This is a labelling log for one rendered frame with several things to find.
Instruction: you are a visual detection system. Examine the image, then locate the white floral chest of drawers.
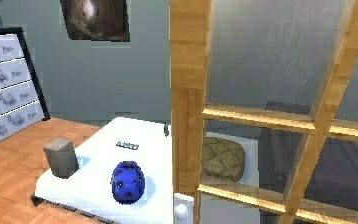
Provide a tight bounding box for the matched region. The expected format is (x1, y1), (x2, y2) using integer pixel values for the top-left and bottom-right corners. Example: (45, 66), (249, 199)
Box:
(0, 27), (51, 148)

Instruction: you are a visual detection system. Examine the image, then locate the tan pillow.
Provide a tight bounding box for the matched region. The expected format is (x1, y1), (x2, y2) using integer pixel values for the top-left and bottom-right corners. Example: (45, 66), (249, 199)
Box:
(201, 136), (246, 183)

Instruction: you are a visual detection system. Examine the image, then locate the dark framed wall picture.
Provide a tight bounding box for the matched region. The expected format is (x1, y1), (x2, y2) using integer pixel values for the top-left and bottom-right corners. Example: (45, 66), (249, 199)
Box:
(59, 0), (131, 43)

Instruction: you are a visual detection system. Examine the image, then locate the wooden glass-paned room door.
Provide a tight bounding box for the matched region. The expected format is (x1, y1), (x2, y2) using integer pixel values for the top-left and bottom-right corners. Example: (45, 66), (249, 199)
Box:
(168, 0), (358, 224)

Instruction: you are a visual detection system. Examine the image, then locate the white door knob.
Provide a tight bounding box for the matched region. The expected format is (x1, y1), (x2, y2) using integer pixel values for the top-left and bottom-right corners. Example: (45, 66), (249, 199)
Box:
(173, 193), (195, 224)

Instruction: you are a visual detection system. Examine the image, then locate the white bed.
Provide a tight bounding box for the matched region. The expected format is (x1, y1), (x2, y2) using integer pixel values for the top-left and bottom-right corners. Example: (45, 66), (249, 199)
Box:
(30, 116), (259, 224)

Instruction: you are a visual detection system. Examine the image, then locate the small grey remote control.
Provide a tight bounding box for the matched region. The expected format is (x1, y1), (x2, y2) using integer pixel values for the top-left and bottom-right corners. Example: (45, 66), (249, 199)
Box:
(115, 140), (140, 151)

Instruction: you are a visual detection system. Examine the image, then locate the blue ball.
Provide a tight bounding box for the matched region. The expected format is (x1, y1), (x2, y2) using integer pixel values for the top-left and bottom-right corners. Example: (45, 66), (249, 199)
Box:
(111, 160), (146, 205)

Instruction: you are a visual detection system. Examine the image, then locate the grey box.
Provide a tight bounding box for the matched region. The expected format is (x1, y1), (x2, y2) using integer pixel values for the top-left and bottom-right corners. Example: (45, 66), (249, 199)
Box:
(42, 137), (80, 179)

